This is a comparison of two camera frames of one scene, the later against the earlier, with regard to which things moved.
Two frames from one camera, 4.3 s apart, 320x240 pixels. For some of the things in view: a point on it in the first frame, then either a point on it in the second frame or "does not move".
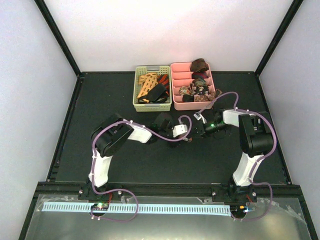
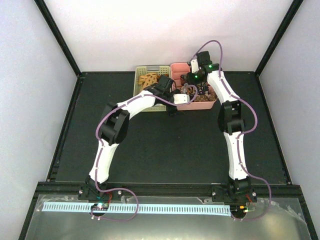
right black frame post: [295, 6] does not move
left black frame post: [59, 36] does not move
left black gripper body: [172, 144] → [170, 110]
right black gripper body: [205, 131] → [195, 81]
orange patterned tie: [148, 80] does not move
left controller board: [100, 206] does not move
